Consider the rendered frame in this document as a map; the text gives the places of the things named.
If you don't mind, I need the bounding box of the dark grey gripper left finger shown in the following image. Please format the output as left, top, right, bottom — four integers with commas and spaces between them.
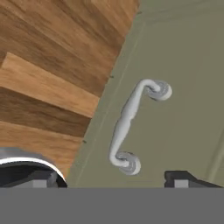
1, 170, 60, 188

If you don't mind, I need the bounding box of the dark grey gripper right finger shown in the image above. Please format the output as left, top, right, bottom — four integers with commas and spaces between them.
164, 170, 224, 188

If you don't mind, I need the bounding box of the olive green drawer front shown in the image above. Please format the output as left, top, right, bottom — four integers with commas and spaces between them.
66, 0, 224, 188

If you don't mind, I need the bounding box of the grey curved drawer handle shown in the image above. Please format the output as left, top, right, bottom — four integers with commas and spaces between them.
108, 78, 173, 176

